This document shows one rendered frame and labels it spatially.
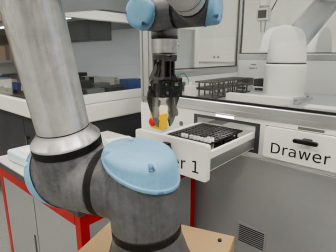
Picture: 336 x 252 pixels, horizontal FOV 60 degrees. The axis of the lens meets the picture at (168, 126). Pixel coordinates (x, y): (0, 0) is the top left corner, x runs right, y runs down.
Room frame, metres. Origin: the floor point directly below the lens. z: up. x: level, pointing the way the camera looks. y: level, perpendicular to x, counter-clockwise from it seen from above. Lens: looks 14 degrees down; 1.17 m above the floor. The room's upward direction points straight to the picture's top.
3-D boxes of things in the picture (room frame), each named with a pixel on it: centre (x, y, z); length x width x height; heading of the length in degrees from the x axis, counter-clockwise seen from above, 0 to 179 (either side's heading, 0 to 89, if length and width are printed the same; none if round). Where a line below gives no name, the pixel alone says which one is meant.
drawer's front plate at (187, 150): (0.86, 0.00, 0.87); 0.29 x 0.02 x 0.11; 49
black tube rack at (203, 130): (1.01, -0.14, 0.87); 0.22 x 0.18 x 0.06; 139
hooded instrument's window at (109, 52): (2.48, 0.85, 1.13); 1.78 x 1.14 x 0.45; 49
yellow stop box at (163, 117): (1.31, 0.05, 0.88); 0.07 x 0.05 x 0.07; 49
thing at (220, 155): (1.02, -0.14, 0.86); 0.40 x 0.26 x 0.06; 139
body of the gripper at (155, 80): (0.85, 0.01, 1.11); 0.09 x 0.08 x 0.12; 18
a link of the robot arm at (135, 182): (0.43, 0.05, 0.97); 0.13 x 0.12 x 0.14; 66
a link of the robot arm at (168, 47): (0.86, 0.01, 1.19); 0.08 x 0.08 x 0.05
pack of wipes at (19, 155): (1.09, 0.56, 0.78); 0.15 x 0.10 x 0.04; 51
